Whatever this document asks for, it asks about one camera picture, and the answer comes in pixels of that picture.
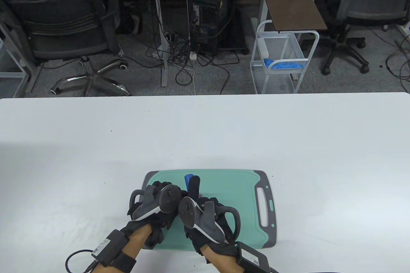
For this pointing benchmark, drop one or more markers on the person's left hand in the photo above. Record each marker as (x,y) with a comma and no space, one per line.
(158,225)

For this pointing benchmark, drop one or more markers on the person's right hand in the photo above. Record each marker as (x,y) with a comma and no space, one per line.
(193,186)

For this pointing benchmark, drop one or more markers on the blue plastic scraper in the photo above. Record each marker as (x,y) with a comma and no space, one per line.
(187,179)

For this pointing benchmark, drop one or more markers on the dark grey hand controller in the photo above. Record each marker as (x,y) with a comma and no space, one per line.
(169,199)
(187,212)

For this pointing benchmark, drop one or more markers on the person's right forearm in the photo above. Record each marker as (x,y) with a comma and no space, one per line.
(221,260)

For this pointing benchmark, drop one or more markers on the person's left forearm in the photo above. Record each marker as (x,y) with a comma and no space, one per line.
(136,242)

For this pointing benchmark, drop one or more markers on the green cutting board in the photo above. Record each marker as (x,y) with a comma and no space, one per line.
(243,189)

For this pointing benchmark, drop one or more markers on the white power strip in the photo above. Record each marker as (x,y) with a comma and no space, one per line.
(193,56)

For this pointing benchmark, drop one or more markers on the blue cloth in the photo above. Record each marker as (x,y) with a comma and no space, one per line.
(285,65)

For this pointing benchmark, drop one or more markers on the black computer tower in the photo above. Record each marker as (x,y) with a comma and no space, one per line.
(208,23)

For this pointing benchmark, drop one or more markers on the dark brown wooden board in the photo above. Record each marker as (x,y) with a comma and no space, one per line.
(294,10)

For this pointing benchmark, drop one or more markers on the black mesh chair chrome base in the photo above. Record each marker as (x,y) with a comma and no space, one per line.
(64,29)

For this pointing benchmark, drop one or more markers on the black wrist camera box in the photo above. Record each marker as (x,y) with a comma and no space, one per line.
(252,257)
(110,247)

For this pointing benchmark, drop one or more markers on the white metal desk frame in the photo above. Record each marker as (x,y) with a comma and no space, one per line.
(12,74)

